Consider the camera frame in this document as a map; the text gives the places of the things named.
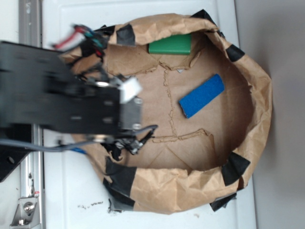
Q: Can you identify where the white plastic board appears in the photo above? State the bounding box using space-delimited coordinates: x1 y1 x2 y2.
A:
41 0 257 229

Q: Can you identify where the brown paper bag tray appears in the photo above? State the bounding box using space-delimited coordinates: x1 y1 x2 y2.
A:
59 13 273 215

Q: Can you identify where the silver corner bracket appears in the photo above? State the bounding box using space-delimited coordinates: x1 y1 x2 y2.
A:
10 197 41 229

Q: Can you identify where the blue sponge block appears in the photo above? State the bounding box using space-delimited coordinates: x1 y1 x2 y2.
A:
179 74 225 119

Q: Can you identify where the green rectangular block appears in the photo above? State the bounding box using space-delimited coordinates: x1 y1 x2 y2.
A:
148 34 192 55

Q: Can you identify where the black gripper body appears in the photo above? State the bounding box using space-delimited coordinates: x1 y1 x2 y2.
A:
71 76 143 144

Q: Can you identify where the aluminium extrusion rail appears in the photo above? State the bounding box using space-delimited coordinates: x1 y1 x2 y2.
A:
18 0 46 229

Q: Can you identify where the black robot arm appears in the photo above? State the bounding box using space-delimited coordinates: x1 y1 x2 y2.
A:
0 42 144 181

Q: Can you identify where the grey cable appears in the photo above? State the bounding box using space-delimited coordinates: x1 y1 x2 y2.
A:
0 124 159 153

